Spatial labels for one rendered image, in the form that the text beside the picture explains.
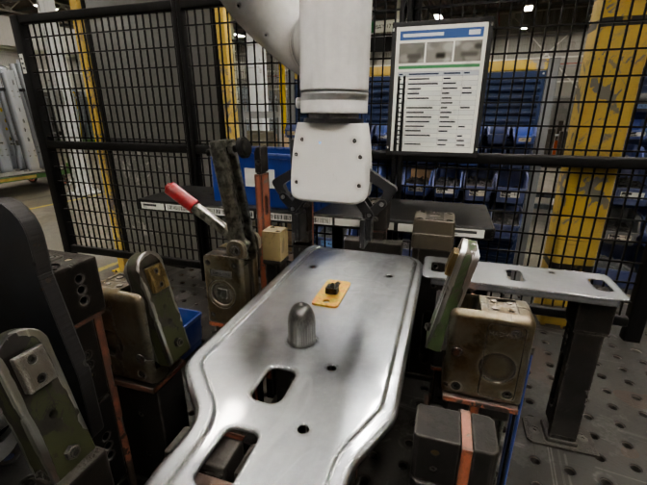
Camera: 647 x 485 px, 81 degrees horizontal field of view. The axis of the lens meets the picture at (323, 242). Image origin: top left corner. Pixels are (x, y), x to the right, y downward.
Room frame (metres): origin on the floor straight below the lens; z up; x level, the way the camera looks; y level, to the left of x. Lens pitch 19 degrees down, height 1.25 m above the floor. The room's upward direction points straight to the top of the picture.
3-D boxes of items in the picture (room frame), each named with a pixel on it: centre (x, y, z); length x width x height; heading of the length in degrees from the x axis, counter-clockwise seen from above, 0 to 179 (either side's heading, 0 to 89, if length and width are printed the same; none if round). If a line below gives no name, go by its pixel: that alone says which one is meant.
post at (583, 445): (0.53, -0.42, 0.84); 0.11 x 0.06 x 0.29; 72
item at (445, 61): (1.00, -0.27, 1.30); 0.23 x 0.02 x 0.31; 72
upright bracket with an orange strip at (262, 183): (0.65, 0.10, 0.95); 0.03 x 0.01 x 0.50; 162
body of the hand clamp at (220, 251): (0.55, 0.14, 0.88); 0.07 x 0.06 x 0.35; 72
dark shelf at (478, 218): (0.98, 0.05, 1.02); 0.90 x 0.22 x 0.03; 72
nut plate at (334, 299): (0.50, -0.01, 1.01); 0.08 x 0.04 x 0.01; 163
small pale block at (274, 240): (0.62, 0.08, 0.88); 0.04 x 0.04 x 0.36; 72
